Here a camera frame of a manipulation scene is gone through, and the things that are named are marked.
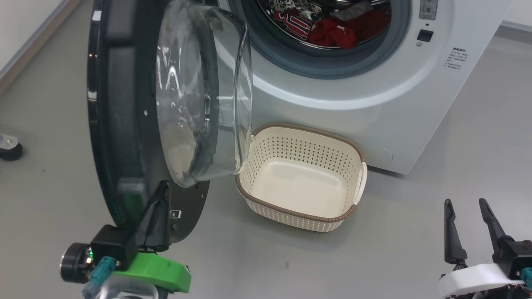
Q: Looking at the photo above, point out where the black round glass washer door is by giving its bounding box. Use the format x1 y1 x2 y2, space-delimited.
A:
86 0 253 243

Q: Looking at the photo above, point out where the teal-plug left camera cable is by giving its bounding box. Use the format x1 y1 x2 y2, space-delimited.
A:
82 256 117 299

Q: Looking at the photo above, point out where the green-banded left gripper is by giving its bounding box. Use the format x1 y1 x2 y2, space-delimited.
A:
111 181 192 294

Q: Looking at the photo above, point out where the black caster wheel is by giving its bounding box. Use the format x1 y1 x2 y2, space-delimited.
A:
0 134 23 162

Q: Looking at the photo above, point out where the red Bulls jersey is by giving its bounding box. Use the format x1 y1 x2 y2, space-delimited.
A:
272 9 392 49

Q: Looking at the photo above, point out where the cream perforated laundry basket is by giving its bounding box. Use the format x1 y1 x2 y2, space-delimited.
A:
235 123 368 232

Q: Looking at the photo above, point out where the white front-load washing machine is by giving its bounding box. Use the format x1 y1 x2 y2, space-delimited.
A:
214 0 512 175

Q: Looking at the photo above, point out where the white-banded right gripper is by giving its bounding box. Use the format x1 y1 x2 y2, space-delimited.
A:
438 198 525 299

